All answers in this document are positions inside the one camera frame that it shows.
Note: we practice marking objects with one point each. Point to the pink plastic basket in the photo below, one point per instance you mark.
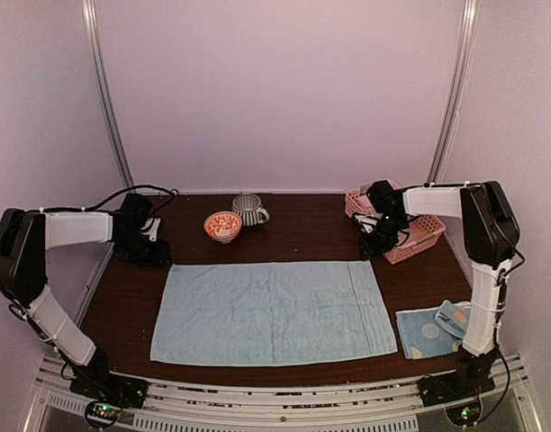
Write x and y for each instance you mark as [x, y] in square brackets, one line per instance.
[422, 234]

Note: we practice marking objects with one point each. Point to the right aluminium frame post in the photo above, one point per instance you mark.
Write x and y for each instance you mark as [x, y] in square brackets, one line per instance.
[450, 121]

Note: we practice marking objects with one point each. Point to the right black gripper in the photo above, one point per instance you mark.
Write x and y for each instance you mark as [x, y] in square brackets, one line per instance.
[374, 249]

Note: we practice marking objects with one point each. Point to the striped ceramic mug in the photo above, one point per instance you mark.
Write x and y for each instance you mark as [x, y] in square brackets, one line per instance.
[250, 208]

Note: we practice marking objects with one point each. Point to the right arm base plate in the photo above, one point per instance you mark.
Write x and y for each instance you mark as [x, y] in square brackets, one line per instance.
[447, 387]

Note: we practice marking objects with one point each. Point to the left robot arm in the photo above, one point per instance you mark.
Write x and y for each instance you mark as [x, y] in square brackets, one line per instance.
[26, 237]

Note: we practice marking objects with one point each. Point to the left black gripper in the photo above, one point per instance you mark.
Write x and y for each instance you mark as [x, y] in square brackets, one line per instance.
[159, 257]

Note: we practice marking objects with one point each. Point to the red patterned bowl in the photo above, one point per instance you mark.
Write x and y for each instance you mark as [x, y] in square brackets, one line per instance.
[223, 226]

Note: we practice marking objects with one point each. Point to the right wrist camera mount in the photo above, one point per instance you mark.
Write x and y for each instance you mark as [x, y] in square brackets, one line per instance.
[365, 222]

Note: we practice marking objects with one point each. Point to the left aluminium frame post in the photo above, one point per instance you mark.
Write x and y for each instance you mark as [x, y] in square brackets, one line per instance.
[106, 100]

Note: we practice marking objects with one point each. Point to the aluminium frame post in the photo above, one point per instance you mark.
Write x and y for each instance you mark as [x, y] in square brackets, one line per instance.
[450, 121]
[106, 100]

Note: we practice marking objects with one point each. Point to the blue patterned towel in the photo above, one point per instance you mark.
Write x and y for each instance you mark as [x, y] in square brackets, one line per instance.
[432, 332]

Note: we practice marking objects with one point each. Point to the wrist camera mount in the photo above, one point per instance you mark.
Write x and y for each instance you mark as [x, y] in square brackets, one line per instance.
[151, 228]
[365, 222]

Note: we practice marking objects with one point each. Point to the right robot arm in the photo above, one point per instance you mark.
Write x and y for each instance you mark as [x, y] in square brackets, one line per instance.
[491, 233]

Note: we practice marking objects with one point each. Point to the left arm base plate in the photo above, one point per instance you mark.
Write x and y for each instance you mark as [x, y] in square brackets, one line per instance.
[117, 390]

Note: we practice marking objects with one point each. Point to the light blue towel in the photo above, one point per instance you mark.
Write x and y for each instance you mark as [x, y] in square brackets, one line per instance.
[271, 314]

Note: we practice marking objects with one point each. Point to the front aluminium rail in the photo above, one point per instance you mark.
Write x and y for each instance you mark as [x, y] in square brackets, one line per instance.
[395, 405]

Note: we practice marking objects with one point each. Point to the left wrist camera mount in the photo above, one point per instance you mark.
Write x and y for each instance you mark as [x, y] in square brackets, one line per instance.
[151, 228]

